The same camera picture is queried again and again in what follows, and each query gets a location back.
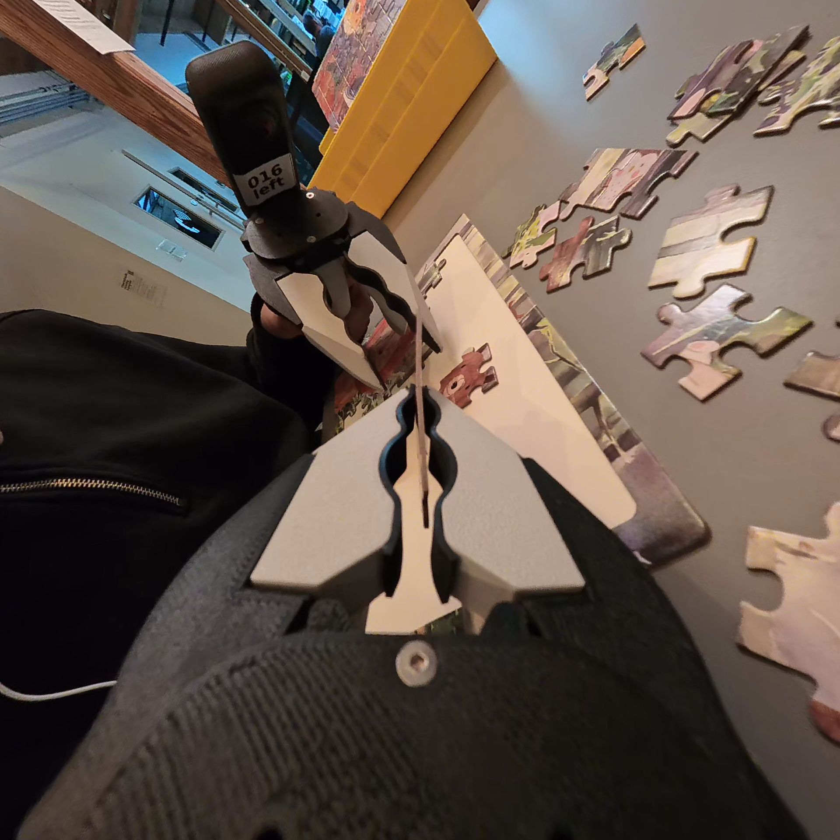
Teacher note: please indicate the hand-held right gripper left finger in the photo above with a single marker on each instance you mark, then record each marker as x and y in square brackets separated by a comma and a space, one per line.
[321, 525]

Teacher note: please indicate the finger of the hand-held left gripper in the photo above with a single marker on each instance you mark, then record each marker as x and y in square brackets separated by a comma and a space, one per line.
[387, 262]
[315, 308]

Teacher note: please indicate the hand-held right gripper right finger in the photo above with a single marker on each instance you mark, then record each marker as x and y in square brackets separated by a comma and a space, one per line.
[512, 525]

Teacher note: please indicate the printed frame puzzle tray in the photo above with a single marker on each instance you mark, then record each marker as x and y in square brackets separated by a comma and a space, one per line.
[525, 394]

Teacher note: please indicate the plain brown puzzle piece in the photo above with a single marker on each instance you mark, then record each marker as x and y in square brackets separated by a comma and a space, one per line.
[422, 426]

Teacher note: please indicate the joined bear face puzzle pieces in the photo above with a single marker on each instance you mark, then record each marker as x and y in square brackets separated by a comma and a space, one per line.
[466, 380]

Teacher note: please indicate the person's left forearm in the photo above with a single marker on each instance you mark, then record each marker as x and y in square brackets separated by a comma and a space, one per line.
[289, 374]

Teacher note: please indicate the person's left hand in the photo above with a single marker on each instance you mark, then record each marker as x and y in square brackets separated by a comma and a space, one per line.
[359, 312]

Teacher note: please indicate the assembled lion puzzle section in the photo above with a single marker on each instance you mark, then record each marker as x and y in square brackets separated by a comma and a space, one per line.
[367, 394]

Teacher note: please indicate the white glass door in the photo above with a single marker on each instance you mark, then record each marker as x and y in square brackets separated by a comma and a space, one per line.
[184, 213]

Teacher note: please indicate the puzzle box with pictures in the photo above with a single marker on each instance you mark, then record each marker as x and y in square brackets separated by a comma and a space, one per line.
[351, 59]

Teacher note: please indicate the wooden column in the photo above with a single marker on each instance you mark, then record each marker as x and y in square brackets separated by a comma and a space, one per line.
[118, 72]

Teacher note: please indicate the yellow plastic bin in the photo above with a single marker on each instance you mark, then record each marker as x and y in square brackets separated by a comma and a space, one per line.
[407, 98]

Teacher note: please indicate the white paper label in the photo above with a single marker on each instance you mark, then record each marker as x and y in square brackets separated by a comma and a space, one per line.
[85, 19]

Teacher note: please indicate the person in black jacket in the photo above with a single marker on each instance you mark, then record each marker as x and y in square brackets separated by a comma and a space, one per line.
[131, 426]

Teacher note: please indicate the scattered loose puzzle pieces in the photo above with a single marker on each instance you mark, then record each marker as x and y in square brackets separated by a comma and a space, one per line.
[709, 249]

